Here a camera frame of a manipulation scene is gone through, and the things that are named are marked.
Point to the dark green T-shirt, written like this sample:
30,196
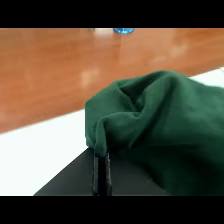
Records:
160,126

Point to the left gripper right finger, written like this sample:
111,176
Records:
133,180

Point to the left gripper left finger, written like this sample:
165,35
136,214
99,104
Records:
73,178

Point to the blue round object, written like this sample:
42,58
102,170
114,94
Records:
123,30

